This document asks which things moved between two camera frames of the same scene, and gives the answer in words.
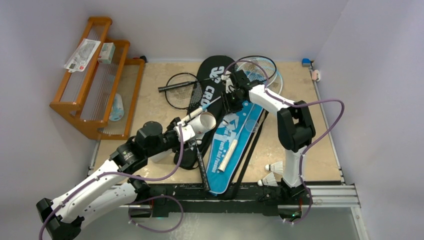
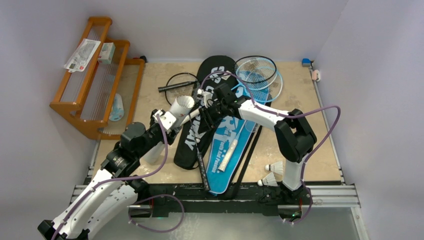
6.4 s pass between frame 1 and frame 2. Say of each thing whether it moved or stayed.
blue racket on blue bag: stayed
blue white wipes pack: stayed
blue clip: stayed
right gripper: moved
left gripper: moved
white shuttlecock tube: moved
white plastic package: stayed
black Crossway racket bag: stayed
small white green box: stayed
